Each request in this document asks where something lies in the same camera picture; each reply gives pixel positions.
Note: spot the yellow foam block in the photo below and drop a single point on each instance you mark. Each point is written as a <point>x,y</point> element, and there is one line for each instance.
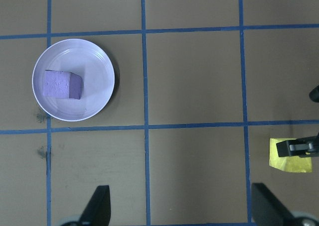
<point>291,165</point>

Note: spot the purple foam block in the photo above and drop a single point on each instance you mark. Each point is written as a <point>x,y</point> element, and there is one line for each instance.
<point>59,85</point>

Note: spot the lavender plastic plate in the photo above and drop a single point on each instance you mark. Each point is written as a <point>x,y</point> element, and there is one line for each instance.
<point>94,61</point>

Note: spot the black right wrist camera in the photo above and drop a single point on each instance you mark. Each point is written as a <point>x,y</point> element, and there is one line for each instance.
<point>315,94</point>

